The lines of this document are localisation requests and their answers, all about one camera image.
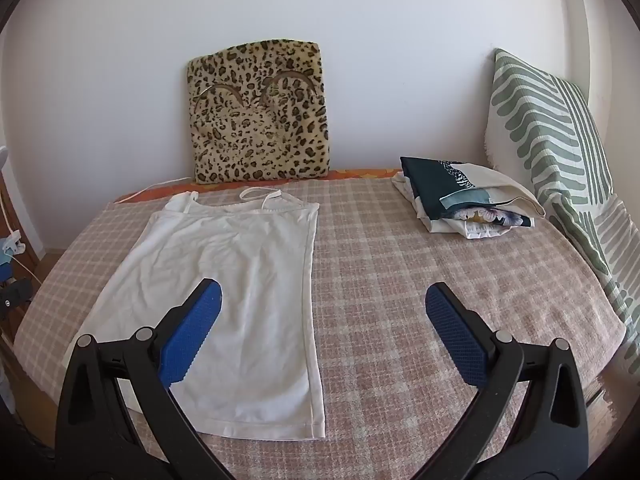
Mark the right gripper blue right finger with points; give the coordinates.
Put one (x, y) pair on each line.
(528, 417)

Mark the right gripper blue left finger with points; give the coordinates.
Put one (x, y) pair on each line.
(117, 418)

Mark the folded floral white clothes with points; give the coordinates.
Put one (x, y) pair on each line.
(472, 223)

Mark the pink plaid bed blanket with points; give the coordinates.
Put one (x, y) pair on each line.
(391, 391)

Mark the blue chair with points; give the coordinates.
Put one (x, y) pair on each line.
(10, 246)

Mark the dark teal printed tote bag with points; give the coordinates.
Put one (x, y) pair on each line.
(470, 193)

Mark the green leaf pattern pillow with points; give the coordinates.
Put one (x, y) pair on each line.
(540, 132)

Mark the leopard print cushion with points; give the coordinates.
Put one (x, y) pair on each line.
(257, 112)

